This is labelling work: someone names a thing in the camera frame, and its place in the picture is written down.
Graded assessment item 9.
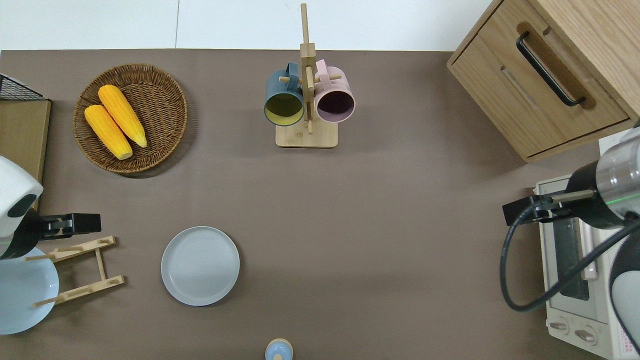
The yellow corn cob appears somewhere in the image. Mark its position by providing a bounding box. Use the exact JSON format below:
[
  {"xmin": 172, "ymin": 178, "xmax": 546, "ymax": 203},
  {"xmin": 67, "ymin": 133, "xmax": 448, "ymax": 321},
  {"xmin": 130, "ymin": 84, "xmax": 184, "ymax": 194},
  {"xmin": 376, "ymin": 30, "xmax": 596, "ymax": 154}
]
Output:
[
  {"xmin": 84, "ymin": 104, "xmax": 134, "ymax": 161},
  {"xmin": 97, "ymin": 84, "xmax": 148, "ymax": 149}
]

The gray round plate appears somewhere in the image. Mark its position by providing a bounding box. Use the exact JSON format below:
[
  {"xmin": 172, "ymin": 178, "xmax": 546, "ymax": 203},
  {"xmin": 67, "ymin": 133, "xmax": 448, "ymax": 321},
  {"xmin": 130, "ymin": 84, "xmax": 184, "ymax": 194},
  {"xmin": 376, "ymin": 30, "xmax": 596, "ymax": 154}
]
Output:
[{"xmin": 160, "ymin": 226, "xmax": 241, "ymax": 307}]

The wooden drawer cabinet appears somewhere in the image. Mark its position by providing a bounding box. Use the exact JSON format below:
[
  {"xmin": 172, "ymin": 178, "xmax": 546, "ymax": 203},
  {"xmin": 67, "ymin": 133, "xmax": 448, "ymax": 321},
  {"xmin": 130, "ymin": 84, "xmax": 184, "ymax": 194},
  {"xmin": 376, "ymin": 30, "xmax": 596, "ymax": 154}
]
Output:
[{"xmin": 446, "ymin": 0, "xmax": 640, "ymax": 163}]

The pink mug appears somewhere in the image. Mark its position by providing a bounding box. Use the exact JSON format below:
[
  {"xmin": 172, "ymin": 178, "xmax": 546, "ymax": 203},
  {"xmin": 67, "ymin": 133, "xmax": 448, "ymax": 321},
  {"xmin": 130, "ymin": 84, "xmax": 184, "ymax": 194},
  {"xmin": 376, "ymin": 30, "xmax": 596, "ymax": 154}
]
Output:
[{"xmin": 314, "ymin": 59, "xmax": 356, "ymax": 124}]

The light blue plate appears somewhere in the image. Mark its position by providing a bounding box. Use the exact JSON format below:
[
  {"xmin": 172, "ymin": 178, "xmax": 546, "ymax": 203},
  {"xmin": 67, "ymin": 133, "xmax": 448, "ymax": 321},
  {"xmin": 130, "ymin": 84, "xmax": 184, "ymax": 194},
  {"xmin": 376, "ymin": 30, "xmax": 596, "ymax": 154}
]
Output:
[{"xmin": 0, "ymin": 247, "xmax": 60, "ymax": 335}]

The thick black cable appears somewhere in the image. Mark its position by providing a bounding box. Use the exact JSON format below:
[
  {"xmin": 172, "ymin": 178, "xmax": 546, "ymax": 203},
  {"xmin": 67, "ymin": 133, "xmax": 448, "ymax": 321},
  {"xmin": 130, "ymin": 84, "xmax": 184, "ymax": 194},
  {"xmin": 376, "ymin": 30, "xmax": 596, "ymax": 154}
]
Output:
[{"xmin": 500, "ymin": 197, "xmax": 640, "ymax": 312}]

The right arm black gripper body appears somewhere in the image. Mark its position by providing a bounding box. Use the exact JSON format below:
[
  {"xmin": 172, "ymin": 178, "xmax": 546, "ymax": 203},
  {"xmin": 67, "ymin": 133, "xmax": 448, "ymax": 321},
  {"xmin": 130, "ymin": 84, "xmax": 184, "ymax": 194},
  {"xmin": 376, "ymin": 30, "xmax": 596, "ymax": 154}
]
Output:
[{"xmin": 531, "ymin": 190, "xmax": 573, "ymax": 222}]

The black wire basket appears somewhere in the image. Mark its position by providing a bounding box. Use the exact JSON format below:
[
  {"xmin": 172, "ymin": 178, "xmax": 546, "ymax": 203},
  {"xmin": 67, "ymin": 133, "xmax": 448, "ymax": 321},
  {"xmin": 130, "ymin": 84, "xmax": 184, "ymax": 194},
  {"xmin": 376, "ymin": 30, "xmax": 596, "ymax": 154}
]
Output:
[{"xmin": 0, "ymin": 73, "xmax": 49, "ymax": 102}]

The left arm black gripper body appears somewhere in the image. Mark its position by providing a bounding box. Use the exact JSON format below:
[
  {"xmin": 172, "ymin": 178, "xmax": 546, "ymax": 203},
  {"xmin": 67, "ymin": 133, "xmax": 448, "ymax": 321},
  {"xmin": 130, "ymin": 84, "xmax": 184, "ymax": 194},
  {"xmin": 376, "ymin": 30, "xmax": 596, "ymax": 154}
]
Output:
[{"xmin": 27, "ymin": 214, "xmax": 76, "ymax": 240}]

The black cabinet handle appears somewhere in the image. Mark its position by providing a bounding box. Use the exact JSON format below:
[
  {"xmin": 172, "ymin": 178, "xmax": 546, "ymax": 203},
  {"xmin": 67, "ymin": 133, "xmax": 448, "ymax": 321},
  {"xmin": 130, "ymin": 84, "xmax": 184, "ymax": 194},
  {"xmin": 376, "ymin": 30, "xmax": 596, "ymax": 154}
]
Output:
[{"xmin": 516, "ymin": 31, "xmax": 586, "ymax": 107}]

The wooden board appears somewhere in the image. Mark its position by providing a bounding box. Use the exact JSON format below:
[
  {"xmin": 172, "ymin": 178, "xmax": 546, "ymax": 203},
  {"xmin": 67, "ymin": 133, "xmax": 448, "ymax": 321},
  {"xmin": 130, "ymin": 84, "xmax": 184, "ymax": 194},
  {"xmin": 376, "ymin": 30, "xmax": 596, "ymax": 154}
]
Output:
[{"xmin": 0, "ymin": 99, "xmax": 52, "ymax": 211}]

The small blue round object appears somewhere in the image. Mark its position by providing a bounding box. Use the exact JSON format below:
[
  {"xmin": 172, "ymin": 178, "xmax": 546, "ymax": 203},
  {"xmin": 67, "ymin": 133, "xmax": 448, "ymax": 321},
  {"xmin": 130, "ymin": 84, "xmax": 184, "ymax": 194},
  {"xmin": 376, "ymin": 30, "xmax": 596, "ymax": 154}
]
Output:
[{"xmin": 264, "ymin": 338, "xmax": 294, "ymax": 360}]

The bamboo plate rack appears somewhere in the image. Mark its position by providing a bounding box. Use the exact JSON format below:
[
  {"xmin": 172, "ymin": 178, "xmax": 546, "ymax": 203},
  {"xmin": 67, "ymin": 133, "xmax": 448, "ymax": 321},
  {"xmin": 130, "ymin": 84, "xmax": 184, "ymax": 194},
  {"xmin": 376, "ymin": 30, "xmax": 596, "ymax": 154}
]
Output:
[{"xmin": 25, "ymin": 236, "xmax": 126, "ymax": 308}]

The dark teal mug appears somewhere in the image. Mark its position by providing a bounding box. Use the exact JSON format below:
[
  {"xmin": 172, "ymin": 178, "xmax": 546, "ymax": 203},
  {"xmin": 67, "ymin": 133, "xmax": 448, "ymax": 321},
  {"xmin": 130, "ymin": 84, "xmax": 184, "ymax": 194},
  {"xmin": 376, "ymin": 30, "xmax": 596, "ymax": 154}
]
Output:
[{"xmin": 263, "ymin": 62, "xmax": 305, "ymax": 127}]

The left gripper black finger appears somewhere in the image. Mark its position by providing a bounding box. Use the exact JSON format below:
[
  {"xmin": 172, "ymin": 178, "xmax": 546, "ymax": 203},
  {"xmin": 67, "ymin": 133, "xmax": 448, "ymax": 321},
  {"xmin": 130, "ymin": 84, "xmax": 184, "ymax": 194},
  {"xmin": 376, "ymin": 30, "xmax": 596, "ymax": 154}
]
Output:
[{"xmin": 74, "ymin": 213, "xmax": 102, "ymax": 235}]

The cream toaster oven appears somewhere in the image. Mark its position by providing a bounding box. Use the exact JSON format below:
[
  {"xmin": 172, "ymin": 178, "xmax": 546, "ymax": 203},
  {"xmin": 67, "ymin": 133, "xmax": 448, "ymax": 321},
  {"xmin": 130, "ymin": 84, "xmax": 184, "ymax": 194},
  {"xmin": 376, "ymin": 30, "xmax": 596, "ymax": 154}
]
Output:
[{"xmin": 533, "ymin": 172, "xmax": 640, "ymax": 360}]

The round wicker basket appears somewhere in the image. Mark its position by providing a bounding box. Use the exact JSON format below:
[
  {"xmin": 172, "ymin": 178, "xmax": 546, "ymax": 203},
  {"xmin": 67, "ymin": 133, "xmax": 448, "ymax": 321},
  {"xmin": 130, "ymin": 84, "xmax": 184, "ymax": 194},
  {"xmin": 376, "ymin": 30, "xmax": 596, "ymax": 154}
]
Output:
[{"xmin": 73, "ymin": 63, "xmax": 189, "ymax": 174}]

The wooden mug tree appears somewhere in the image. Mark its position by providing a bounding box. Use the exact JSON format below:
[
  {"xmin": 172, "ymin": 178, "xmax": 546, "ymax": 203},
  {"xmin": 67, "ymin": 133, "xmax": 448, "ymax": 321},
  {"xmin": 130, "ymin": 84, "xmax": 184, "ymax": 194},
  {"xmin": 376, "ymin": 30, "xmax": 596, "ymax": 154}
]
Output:
[{"xmin": 275, "ymin": 3, "xmax": 344, "ymax": 149}]

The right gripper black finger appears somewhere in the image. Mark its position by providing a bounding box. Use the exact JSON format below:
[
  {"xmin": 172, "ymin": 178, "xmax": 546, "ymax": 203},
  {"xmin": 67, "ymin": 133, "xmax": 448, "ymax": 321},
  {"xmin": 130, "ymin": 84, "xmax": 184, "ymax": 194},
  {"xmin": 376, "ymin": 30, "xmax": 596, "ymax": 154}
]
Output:
[{"xmin": 502, "ymin": 196, "xmax": 534, "ymax": 227}]

